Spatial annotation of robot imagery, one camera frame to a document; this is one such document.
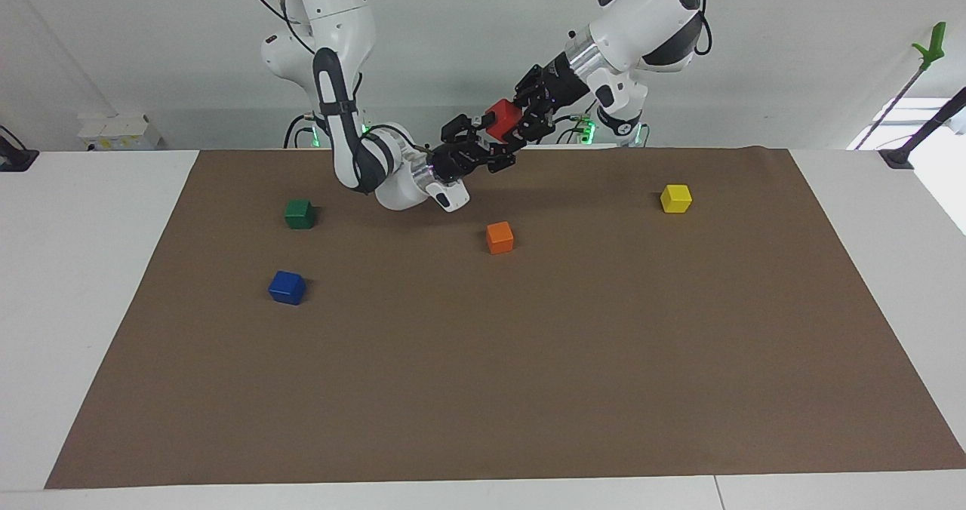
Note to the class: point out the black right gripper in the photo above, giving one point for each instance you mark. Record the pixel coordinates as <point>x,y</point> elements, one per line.
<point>456,161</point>

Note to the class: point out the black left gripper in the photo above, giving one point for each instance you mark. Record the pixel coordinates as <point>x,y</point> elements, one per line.
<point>564,78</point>

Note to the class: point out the red wooden block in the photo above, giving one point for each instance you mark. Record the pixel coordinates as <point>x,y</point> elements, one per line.
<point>502,118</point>

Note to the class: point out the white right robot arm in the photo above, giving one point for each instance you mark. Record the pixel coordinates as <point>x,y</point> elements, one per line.
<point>343,80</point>

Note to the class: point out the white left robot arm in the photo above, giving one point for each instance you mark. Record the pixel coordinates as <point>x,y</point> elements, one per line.
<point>641,12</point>

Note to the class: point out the orange wooden block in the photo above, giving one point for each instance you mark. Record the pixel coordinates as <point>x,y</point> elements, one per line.
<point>499,238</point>

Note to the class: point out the yellow wooden block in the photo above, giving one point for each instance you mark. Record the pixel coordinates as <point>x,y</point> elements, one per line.
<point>675,198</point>

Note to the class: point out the green wooden block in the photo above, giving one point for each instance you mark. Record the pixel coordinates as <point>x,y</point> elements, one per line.
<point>299,214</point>

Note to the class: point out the blue wooden block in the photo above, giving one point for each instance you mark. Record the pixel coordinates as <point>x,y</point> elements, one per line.
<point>287,288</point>

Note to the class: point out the brown table mat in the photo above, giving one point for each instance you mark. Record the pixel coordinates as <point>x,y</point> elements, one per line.
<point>483,374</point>

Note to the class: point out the white box yellow labels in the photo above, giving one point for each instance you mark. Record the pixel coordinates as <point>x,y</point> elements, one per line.
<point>117,133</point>

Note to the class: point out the green-tipped thin pole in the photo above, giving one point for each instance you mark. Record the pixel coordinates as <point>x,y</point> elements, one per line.
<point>934,42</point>

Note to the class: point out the black table clamp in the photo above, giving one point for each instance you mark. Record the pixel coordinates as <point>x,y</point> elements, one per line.
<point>15,159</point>

